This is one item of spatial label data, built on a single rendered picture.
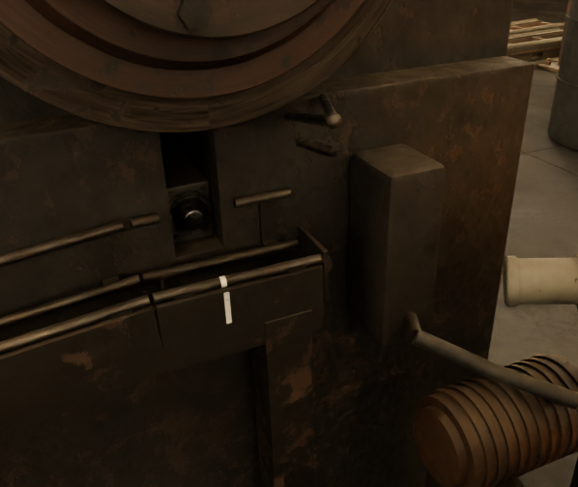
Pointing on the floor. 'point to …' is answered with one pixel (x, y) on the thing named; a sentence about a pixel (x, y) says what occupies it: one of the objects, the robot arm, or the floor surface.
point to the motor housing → (503, 426)
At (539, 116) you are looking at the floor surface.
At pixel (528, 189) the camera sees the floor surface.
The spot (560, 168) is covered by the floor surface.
